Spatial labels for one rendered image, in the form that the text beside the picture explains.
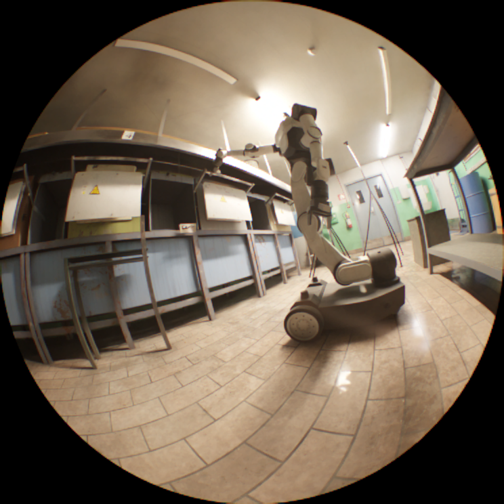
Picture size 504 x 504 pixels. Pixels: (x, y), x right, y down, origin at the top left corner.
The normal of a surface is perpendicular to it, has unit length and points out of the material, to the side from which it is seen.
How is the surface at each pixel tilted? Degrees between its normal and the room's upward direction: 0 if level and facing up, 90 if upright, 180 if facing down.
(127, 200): 90
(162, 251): 90
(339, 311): 90
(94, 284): 90
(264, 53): 180
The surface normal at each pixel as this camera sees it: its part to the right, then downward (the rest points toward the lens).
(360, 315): -0.54, 0.07
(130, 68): 0.22, 0.97
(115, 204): 0.72, -0.20
